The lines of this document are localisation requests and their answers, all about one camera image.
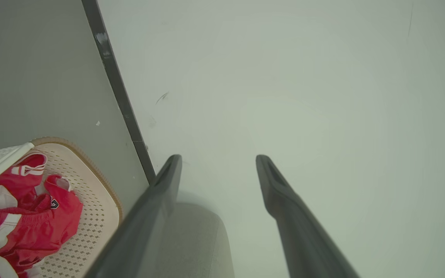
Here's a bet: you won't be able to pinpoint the cream perforated laundry basket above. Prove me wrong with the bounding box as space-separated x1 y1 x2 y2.
0 137 123 278

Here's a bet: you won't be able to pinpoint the black wall baseboard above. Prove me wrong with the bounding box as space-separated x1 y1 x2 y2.
82 0 156 184

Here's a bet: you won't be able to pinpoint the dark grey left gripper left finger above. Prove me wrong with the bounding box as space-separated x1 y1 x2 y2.
83 154 182 278

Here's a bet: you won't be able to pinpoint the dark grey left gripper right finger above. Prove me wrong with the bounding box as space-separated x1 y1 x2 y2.
256 155 362 278

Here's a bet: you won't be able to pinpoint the red shorts with white stripe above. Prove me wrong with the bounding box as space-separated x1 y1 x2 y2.
0 176 84 278

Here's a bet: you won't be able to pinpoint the red white jersey top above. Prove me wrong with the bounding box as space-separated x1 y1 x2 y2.
0 153 72 217

